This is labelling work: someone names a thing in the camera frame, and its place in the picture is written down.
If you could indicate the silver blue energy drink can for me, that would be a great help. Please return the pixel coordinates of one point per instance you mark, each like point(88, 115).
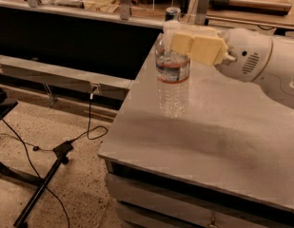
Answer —
point(173, 13)

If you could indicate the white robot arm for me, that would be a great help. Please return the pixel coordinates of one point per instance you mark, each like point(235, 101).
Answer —
point(277, 78)

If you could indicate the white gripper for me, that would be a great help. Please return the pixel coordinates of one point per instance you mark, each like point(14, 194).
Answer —
point(246, 55)

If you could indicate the grey table drawer front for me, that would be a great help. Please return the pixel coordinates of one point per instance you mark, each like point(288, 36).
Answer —
point(149, 206)

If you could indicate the grey metal post right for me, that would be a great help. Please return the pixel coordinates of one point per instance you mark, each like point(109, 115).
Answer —
point(202, 7)

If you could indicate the clear plastic water bottle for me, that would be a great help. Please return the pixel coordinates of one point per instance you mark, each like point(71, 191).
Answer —
point(172, 71)

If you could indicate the grey metal rail beam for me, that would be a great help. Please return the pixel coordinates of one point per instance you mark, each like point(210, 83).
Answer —
point(69, 78)

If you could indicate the grey metal post middle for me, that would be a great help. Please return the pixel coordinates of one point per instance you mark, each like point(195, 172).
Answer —
point(124, 9)

